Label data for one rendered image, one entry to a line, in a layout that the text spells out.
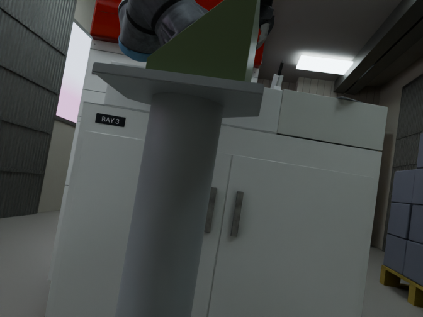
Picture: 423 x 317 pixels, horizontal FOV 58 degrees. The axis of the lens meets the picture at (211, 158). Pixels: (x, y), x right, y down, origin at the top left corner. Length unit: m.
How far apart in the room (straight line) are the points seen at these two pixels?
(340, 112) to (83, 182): 0.84
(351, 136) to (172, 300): 0.79
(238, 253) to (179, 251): 0.46
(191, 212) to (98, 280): 0.55
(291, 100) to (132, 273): 0.74
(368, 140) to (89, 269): 0.96
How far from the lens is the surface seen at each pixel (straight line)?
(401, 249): 3.51
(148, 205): 0.79
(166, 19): 0.88
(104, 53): 1.96
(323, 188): 1.27
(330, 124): 1.30
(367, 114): 1.35
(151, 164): 0.79
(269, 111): 1.25
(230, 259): 1.23
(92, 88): 1.92
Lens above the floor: 0.63
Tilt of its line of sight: 4 degrees up
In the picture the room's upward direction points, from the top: 9 degrees clockwise
